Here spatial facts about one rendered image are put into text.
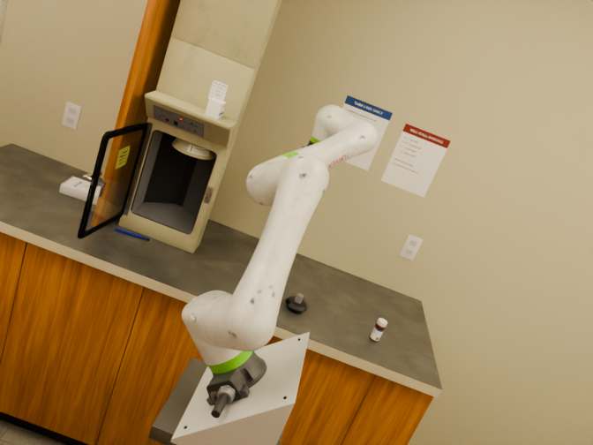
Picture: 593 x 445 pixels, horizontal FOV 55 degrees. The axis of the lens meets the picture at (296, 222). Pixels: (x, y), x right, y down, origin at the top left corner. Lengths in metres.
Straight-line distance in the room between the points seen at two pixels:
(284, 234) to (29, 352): 1.39
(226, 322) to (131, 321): 0.95
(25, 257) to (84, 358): 0.44
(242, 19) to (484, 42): 1.02
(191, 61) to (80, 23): 0.75
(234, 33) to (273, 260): 1.01
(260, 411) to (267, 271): 0.32
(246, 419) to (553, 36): 1.93
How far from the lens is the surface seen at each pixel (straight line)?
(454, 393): 3.12
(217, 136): 2.11
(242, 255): 2.47
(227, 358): 1.48
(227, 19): 2.13
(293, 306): 2.17
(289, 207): 1.40
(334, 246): 2.70
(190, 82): 2.17
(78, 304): 2.28
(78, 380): 2.46
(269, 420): 1.40
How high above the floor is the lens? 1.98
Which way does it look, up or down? 20 degrees down
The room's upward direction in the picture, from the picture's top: 22 degrees clockwise
